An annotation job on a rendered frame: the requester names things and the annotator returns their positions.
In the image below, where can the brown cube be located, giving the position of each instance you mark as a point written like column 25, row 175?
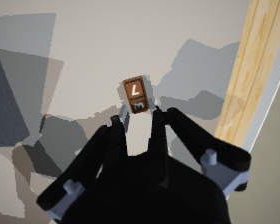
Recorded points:
column 138, row 104
column 134, row 89

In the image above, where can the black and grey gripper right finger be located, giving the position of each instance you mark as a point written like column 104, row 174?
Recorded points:
column 224, row 163

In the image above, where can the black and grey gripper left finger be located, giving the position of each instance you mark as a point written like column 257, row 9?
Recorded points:
column 83, row 170

